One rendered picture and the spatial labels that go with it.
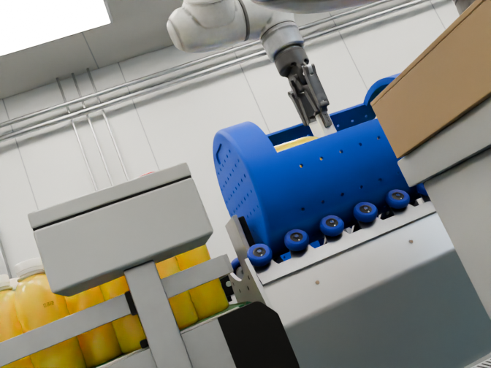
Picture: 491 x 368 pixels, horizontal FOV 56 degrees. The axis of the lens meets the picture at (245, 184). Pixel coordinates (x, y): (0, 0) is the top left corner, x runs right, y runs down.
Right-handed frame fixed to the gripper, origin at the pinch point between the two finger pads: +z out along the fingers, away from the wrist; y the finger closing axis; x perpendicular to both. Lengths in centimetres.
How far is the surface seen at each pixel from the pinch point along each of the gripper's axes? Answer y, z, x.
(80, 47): 298, -223, 30
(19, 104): 349, -212, 100
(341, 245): -11.8, 24.1, 12.6
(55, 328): -21, 19, 60
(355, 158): -13.9, 10.3, 3.7
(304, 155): -14.3, 6.6, 13.1
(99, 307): -21, 19, 54
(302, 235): -11.0, 19.8, 18.4
